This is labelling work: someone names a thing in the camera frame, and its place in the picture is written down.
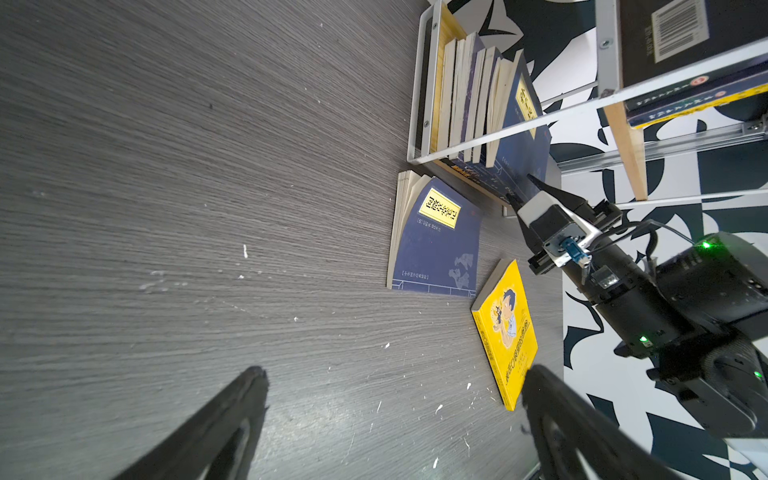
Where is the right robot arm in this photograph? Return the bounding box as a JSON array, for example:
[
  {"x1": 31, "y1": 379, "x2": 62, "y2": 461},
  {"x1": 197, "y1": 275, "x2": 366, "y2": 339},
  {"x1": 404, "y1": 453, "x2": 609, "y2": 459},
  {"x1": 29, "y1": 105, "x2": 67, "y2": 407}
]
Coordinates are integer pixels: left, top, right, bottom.
[{"x1": 510, "y1": 179, "x2": 767, "y2": 440}]

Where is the wooden white bookshelf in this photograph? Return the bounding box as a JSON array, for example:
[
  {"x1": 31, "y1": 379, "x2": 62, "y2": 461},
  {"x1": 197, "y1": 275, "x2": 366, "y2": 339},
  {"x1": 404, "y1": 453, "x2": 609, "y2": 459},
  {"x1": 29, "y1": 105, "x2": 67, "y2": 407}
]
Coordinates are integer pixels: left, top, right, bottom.
[{"x1": 406, "y1": 0, "x2": 768, "y2": 202}]

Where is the black book leaning upright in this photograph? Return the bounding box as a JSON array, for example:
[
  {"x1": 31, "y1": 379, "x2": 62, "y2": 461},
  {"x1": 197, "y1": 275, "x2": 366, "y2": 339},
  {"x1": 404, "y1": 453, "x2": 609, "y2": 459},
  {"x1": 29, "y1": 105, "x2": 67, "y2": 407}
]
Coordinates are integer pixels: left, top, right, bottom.
[{"x1": 618, "y1": 0, "x2": 767, "y2": 87}]

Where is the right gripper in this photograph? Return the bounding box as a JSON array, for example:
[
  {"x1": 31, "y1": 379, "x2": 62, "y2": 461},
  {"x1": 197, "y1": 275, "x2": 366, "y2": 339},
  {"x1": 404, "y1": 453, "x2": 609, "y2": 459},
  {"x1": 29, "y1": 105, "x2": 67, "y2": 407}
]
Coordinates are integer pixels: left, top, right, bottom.
[{"x1": 527, "y1": 174, "x2": 696, "y2": 359}]

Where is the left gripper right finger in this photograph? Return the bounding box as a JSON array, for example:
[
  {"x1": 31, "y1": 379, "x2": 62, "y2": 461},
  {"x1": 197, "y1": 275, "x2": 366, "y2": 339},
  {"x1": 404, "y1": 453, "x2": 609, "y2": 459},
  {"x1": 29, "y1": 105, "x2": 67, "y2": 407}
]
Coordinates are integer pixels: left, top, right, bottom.
[{"x1": 522, "y1": 365, "x2": 678, "y2": 479}]

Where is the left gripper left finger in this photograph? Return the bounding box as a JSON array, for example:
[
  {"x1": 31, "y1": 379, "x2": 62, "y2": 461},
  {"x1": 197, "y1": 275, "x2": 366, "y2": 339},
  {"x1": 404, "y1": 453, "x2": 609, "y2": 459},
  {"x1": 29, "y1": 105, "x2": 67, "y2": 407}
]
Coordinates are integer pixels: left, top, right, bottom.
[{"x1": 117, "y1": 366, "x2": 269, "y2": 479}]

